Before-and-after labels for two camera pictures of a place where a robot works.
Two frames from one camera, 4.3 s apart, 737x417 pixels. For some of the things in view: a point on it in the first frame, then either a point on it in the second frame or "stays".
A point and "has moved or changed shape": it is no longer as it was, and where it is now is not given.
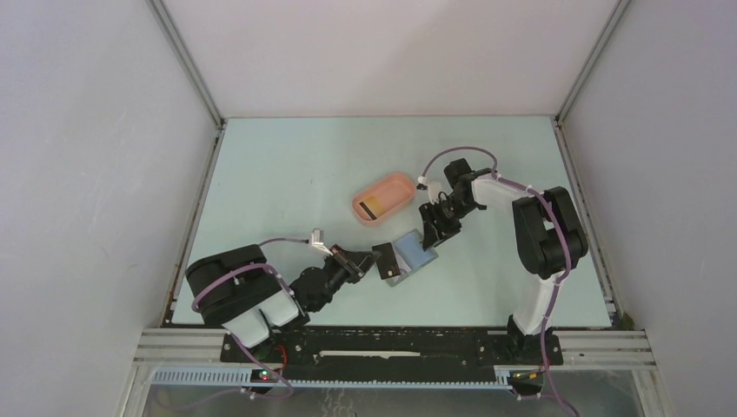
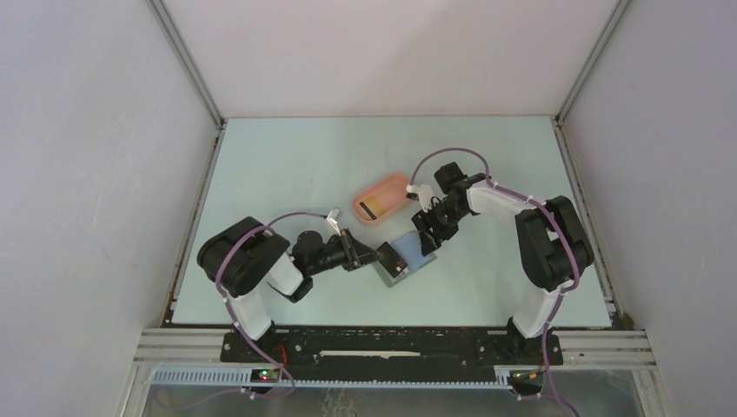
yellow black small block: (373, 207) stays
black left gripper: (355, 263) -> (355, 253)
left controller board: (262, 376) stays
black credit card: (387, 261) has moved or changed shape
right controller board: (526, 377) stays
